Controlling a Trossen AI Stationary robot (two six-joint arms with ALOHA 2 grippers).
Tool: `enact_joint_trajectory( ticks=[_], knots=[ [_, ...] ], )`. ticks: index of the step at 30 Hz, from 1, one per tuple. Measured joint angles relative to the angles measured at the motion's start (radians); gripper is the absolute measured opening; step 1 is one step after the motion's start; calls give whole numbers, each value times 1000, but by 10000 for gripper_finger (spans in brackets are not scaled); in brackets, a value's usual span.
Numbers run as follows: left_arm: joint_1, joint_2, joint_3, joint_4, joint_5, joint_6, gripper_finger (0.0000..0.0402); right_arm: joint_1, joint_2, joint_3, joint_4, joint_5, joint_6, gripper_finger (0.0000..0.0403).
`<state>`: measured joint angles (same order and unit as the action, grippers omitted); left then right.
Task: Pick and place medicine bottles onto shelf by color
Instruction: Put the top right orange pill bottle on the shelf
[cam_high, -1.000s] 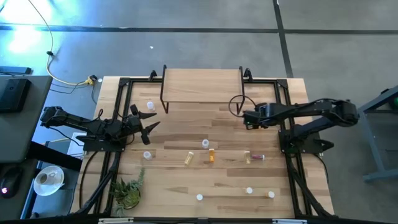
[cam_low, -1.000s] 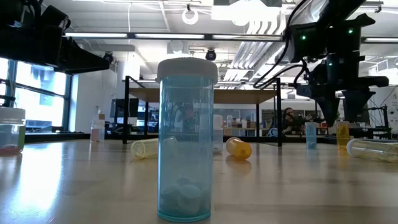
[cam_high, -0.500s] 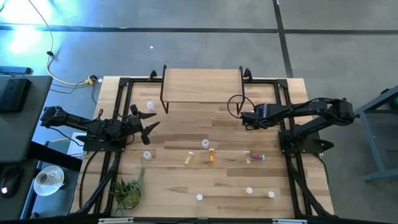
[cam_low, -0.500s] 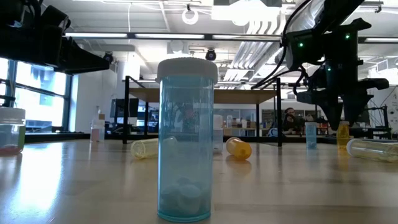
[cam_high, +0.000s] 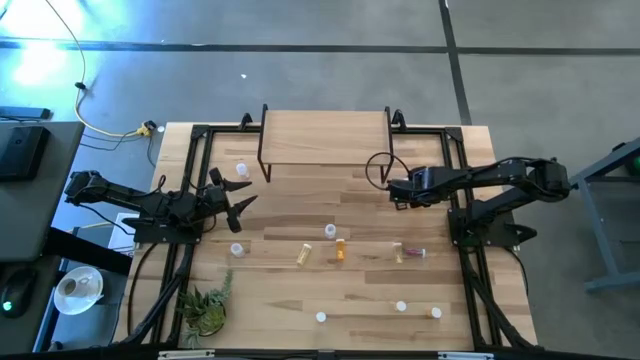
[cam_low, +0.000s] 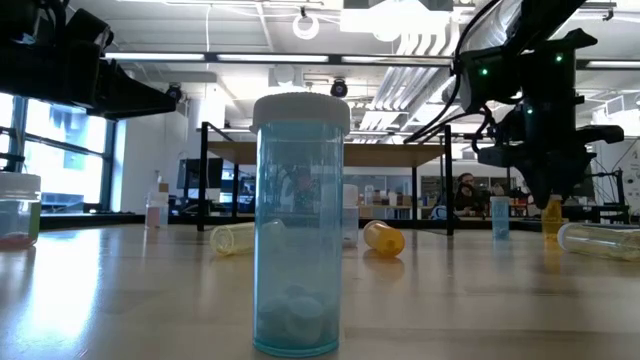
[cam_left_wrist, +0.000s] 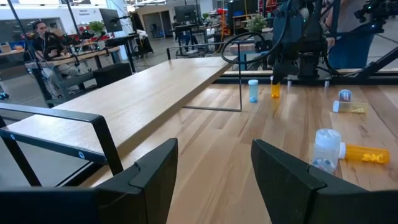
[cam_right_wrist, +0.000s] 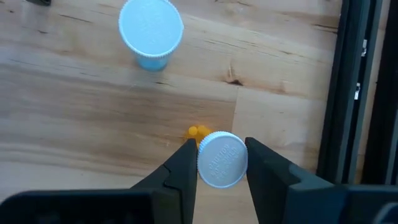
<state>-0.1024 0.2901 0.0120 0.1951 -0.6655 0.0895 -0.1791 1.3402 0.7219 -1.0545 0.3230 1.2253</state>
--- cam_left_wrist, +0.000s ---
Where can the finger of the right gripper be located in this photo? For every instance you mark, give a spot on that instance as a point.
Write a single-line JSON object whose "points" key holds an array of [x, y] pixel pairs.
{"points": [[281, 69]]}

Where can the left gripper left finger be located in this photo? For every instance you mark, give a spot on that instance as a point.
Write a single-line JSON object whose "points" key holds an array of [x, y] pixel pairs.
{"points": [[146, 186]]}

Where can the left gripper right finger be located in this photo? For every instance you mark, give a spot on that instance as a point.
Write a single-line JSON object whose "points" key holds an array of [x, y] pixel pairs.
{"points": [[289, 193]]}

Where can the orange pill bottle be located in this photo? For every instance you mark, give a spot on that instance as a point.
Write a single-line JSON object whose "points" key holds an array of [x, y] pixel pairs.
{"points": [[275, 92], [367, 154]]}

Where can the blue pill bottle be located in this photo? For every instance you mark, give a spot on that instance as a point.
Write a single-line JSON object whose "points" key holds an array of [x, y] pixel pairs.
{"points": [[253, 91]]}

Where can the clear pill bottle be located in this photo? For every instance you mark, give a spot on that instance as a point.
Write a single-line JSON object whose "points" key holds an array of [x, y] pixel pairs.
{"points": [[326, 149]]}

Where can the pale yellow pill bottle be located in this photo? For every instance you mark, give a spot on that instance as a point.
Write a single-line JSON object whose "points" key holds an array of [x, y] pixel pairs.
{"points": [[351, 107]]}

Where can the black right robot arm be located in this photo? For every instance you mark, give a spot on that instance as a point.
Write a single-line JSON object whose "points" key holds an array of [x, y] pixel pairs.
{"points": [[314, 37]]}

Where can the black desktop robot arm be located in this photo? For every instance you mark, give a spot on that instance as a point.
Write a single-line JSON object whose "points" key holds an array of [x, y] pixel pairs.
{"points": [[53, 43]]}

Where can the bushy green plant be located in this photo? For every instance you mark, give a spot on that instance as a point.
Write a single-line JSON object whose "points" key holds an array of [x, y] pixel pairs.
{"points": [[256, 23]]}

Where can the small wooden bench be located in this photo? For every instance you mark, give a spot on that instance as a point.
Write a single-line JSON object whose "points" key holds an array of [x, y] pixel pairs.
{"points": [[245, 47]]}

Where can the blue bin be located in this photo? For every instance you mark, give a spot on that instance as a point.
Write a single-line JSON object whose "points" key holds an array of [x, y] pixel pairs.
{"points": [[348, 56]]}

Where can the orange ladder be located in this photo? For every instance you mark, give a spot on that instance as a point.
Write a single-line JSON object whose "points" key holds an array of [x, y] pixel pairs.
{"points": [[224, 21]]}

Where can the black equipment green light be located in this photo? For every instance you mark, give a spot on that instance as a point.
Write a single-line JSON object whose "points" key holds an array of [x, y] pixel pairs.
{"points": [[376, 9]]}

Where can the black monitor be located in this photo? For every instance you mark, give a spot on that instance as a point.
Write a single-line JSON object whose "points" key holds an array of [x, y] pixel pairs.
{"points": [[185, 13], [110, 20]]}

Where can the black cabinet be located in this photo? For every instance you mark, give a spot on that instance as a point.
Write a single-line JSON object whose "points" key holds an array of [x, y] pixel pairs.
{"points": [[112, 74]]}

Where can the long wooden desk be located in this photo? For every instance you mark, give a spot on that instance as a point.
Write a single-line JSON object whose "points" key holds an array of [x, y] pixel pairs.
{"points": [[87, 54]]}

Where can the black desk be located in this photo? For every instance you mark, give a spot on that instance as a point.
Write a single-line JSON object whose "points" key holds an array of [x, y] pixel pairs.
{"points": [[121, 40]]}

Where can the green potted plant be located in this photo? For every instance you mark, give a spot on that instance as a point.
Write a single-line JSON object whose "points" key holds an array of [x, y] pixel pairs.
{"points": [[97, 26]]}

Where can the person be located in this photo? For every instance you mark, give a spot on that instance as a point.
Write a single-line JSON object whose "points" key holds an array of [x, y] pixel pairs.
{"points": [[38, 43]]}

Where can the black aluminium rig frame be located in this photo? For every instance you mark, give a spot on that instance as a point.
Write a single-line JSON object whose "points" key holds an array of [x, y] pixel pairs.
{"points": [[357, 80]]}

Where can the wooden shelf black frame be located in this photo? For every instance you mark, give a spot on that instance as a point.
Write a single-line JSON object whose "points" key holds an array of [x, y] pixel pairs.
{"points": [[140, 99]]}

